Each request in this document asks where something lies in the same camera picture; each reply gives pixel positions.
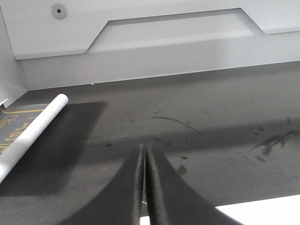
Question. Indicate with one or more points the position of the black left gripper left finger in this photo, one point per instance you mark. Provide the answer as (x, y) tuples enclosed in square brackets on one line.
[(119, 203)]

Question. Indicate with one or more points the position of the rolled black poster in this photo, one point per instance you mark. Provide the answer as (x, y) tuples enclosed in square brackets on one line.
[(21, 126)]

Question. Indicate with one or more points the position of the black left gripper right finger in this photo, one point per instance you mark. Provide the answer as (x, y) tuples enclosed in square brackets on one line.
[(171, 201)]

